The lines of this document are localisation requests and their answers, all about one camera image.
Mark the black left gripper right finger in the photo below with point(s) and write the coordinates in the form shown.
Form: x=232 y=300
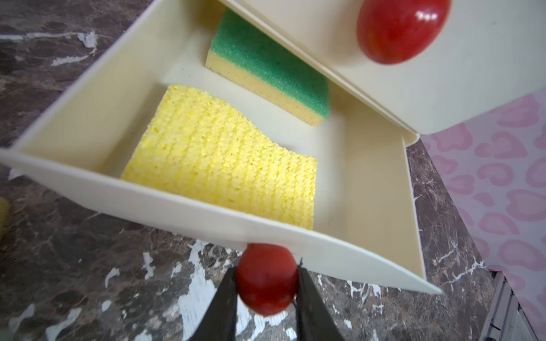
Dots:
x=314 y=322

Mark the green and yellow scrub sponge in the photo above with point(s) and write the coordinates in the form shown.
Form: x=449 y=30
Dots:
x=246 y=56

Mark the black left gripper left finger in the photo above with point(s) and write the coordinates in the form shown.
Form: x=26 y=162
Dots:
x=220 y=319

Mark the red drawer knob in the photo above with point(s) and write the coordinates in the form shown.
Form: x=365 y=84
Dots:
x=267 y=278
x=393 y=31

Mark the pale yellow cellulose sponge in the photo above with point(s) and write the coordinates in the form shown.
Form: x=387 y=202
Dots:
x=199 y=146

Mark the red top drawer knob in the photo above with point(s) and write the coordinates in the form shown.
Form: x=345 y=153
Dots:
x=393 y=31

